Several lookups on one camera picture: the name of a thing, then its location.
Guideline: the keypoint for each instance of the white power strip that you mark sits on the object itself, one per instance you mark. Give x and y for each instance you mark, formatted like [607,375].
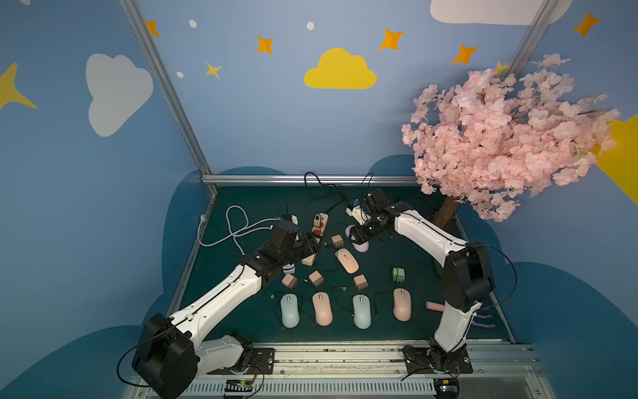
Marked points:
[289,268]

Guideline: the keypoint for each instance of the pink USB charger plug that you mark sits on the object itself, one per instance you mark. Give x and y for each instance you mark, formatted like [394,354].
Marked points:
[361,282]

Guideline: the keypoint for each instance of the beige wooden power strip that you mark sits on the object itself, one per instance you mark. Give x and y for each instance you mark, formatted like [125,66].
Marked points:
[318,230]

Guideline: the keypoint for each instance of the green circuit board right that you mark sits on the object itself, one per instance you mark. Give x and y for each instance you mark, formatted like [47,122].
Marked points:
[446,389]

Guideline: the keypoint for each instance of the peach wireless mouse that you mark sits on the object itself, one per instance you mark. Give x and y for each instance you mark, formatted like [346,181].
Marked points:
[347,260]

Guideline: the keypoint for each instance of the aluminium back frame bar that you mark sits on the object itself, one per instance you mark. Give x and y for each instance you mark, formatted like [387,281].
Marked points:
[309,178]

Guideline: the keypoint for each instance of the light blue wireless mouse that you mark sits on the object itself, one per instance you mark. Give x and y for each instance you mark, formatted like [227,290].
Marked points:
[362,312]

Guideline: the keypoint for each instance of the pink USB charger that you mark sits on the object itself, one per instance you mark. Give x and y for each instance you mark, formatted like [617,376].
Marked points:
[289,281]
[316,279]

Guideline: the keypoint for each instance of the green circuit board left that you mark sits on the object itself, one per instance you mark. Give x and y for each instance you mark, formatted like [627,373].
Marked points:
[237,389]

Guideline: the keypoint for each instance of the pink wireless mouse front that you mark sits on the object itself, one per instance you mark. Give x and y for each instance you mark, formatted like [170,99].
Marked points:
[322,309]

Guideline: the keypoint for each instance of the light green wireless mouse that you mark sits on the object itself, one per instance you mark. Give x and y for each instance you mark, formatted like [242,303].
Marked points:
[289,311]

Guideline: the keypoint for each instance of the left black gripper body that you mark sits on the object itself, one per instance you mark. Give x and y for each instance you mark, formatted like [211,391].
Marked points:
[306,243]

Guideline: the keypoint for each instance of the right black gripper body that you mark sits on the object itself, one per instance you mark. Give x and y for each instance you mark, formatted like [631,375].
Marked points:
[367,229]

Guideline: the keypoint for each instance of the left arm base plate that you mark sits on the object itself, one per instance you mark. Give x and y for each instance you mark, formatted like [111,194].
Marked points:
[263,357]

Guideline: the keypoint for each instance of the aluminium front rail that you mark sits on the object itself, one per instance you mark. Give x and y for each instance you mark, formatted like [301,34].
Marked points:
[370,369]

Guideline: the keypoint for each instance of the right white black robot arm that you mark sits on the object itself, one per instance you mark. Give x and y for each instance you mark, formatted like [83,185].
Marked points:
[466,273]

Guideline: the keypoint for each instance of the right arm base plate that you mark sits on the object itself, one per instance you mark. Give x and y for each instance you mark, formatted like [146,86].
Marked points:
[435,360]

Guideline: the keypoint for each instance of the green circuit board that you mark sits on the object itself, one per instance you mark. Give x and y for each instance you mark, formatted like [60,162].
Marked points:
[446,389]
[237,389]

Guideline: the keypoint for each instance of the purple wireless mouse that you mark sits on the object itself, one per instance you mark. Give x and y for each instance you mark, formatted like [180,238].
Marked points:
[355,238]

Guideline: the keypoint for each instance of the pink cherry blossom tree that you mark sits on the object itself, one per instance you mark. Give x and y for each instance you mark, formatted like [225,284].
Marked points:
[491,139]

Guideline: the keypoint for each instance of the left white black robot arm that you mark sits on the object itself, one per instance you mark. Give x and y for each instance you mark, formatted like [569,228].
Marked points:
[166,356]

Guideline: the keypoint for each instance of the green USB charger plug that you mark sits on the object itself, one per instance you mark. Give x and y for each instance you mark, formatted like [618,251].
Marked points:
[398,275]

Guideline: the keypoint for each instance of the pink wireless mouse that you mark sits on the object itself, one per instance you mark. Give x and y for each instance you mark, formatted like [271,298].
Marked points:
[322,309]
[402,305]

